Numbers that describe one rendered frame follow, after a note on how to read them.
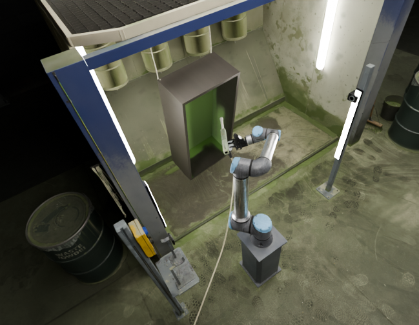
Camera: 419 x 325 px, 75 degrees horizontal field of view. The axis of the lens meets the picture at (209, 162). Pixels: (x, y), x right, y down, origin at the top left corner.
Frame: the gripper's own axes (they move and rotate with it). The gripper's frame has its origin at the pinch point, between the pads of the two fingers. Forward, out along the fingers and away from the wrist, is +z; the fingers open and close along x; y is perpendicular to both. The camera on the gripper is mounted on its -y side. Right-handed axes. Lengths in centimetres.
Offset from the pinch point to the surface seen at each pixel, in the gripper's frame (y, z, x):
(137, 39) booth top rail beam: -124, 12, -37
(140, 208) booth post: -15, 72, -55
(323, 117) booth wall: 121, -126, 122
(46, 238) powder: -13, 163, -56
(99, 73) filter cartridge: -64, 108, 98
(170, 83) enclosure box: -65, 24, 20
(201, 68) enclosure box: -59, -2, 36
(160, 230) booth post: 27, 76, -52
